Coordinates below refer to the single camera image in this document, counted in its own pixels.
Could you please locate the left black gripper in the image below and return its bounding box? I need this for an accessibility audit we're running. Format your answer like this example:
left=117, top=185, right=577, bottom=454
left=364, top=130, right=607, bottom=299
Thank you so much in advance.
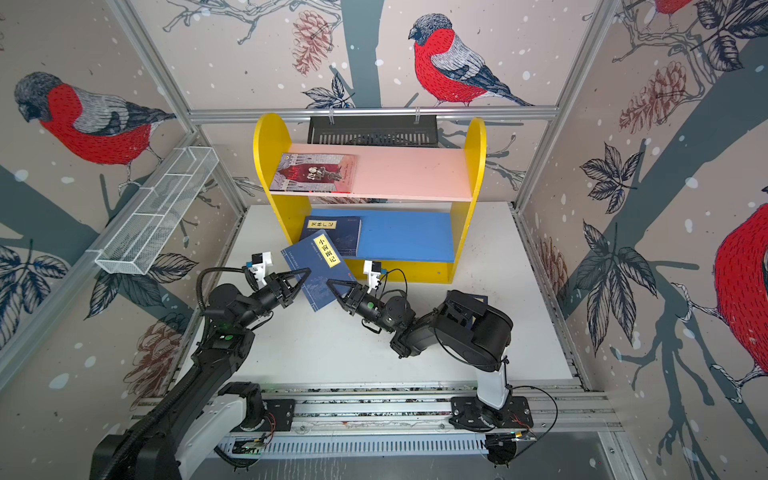
left=237, top=270, right=311, bottom=331

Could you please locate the red illustrated book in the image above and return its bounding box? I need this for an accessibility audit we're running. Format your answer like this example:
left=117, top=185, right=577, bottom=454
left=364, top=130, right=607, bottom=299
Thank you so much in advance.
left=270, top=153, right=357, bottom=193

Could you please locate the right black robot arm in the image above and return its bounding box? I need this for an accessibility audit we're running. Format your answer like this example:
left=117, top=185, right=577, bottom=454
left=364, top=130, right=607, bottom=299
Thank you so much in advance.
left=326, top=279, right=513, bottom=411

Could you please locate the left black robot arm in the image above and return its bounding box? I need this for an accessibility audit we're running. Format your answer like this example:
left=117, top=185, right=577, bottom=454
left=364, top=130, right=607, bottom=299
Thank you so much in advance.
left=90, top=267, right=311, bottom=479

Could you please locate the yellow pink blue shelf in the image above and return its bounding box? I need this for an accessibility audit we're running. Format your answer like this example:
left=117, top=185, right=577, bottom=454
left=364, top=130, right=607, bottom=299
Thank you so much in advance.
left=253, top=113, right=487, bottom=284

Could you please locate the black mesh tray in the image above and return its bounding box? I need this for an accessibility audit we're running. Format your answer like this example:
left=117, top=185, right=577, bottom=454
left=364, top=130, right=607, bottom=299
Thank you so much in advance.
left=307, top=115, right=438, bottom=148

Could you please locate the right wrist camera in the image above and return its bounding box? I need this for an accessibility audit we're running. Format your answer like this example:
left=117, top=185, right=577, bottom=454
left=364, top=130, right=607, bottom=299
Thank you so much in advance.
left=363, top=260, right=383, bottom=294

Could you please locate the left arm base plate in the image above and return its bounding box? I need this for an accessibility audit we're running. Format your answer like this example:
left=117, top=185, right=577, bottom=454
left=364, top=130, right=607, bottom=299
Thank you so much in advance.
left=232, top=399, right=296, bottom=433

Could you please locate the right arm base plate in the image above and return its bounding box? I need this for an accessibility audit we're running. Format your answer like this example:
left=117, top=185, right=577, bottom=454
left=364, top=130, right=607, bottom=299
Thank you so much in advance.
left=448, top=396, right=533, bottom=433

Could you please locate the white wire mesh basket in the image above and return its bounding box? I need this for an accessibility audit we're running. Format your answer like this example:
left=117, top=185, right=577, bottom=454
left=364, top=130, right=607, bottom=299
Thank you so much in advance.
left=95, top=146, right=219, bottom=275

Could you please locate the aluminium mounting rail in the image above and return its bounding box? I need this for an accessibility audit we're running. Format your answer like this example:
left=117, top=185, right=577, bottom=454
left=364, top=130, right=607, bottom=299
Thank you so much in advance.
left=263, top=383, right=623, bottom=436

